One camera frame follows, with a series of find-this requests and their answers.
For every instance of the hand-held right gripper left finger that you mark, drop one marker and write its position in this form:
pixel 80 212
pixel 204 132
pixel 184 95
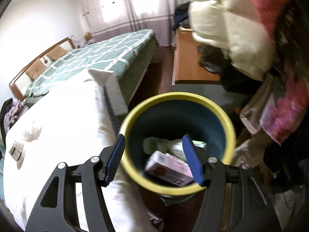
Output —
pixel 115 159

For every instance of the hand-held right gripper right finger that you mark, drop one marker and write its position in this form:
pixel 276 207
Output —
pixel 193 162

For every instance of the pink strawberry milk carton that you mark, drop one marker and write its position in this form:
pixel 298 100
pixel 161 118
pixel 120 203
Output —
pixel 169 166

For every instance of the white plastic bottle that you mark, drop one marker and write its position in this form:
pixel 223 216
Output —
pixel 154 145

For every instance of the yellow-rimmed blue trash bin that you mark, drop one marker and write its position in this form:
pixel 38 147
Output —
pixel 178 96

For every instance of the white table cover cloth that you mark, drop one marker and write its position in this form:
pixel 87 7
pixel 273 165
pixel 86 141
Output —
pixel 67 116

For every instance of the beige cloth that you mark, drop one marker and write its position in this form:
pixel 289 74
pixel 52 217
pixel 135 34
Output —
pixel 253 116

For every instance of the grey-green bed base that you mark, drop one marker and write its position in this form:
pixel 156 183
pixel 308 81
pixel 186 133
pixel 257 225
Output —
pixel 137 77

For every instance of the crumpled white tissue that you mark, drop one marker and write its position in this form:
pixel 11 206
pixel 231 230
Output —
pixel 32 132

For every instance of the black garment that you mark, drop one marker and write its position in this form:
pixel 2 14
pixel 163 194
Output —
pixel 239 84

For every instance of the white labelled packet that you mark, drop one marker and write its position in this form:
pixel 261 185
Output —
pixel 17 150

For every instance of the wooden desk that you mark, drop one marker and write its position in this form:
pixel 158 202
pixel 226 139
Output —
pixel 190 60

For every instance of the dark handbag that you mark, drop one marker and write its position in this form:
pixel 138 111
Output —
pixel 212 60

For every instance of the white plastic bag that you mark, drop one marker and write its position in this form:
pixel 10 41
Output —
pixel 287 205

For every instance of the pink floral cloth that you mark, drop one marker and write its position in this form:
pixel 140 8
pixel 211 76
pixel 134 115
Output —
pixel 289 116

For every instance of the bed with green quilt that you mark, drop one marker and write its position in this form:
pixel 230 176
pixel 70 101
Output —
pixel 96 50

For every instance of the purple floral cloth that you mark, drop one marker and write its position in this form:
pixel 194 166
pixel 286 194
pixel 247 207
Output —
pixel 14 112

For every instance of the beige printed pillow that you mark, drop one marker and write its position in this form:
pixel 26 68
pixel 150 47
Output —
pixel 59 52
pixel 36 71

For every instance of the wooden bed headboard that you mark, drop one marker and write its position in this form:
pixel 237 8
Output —
pixel 26 73

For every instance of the cream puffer jacket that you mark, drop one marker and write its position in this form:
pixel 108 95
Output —
pixel 246 41

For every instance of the pile of dark clothes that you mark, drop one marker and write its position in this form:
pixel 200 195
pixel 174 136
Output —
pixel 181 17

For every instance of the pink and white curtain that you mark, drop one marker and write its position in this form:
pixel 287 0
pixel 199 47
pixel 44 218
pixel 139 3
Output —
pixel 144 14

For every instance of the dark patterned garment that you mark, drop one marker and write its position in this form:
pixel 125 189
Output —
pixel 294 41

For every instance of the red dotted garment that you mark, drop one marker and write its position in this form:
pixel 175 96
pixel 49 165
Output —
pixel 268 4

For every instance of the white headboard switch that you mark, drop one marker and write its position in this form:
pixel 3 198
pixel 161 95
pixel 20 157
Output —
pixel 45 61

